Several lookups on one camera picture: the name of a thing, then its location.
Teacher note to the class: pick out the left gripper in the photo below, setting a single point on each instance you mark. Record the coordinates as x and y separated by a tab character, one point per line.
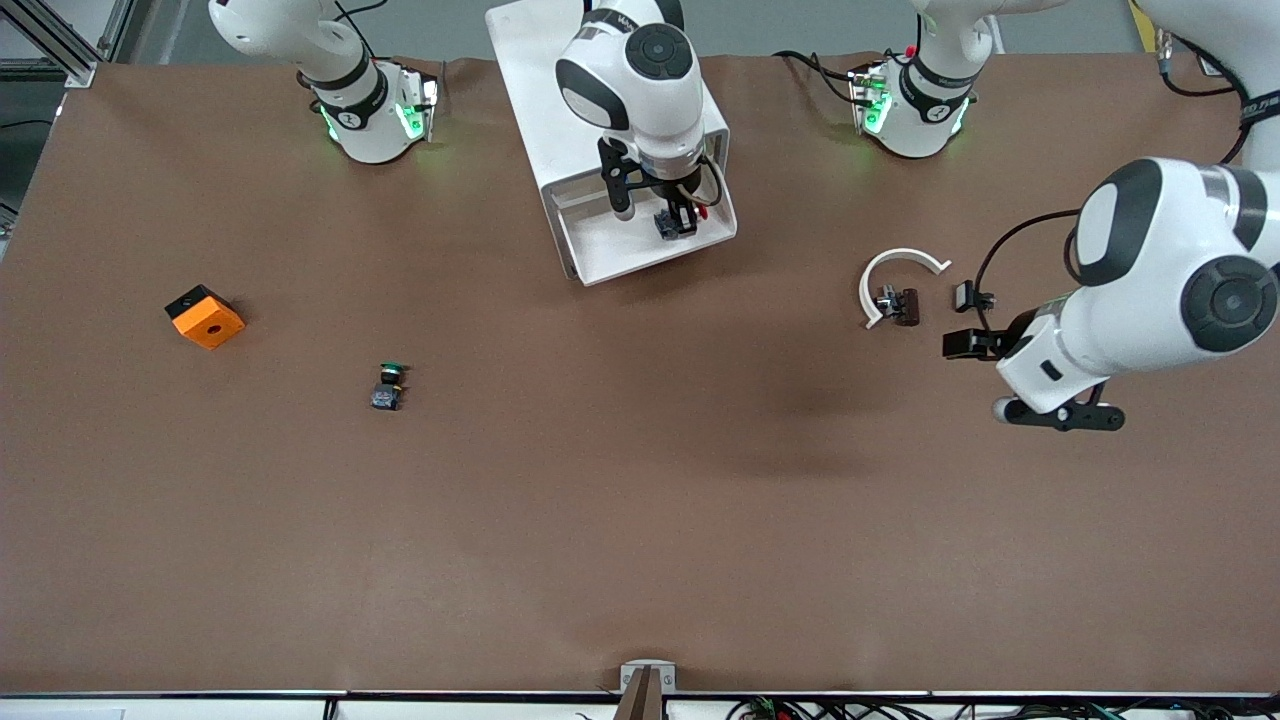
1012	333

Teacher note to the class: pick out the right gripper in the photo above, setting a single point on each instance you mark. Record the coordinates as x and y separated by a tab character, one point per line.
678	201

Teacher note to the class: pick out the red push button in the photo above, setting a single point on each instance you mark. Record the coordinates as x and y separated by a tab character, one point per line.
674	226

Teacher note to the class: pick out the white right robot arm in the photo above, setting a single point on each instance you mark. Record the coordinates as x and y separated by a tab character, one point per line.
640	90

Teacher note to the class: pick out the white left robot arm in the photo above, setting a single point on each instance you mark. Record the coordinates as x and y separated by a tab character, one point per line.
1180	250

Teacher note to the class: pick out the green push button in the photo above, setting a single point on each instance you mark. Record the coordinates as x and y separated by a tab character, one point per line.
386	398

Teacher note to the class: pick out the small black clip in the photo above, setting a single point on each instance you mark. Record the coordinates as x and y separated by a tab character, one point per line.
968	296

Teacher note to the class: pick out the dark brown small block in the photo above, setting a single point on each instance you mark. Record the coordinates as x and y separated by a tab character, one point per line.
907	307

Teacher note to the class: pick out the small metal clip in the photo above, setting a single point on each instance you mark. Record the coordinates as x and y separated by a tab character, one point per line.
885	300

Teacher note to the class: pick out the white curved plastic arc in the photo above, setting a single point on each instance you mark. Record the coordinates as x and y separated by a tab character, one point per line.
905	253

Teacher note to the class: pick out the brown table cover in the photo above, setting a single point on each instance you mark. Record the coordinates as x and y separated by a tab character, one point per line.
640	500

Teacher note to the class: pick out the orange box with hole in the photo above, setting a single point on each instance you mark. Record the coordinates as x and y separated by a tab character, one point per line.
208	322

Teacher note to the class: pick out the grey metal bracket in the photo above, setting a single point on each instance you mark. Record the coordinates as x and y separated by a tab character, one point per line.
630	668

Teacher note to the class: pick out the aluminium frame profile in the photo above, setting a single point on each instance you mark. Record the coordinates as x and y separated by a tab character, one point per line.
118	25

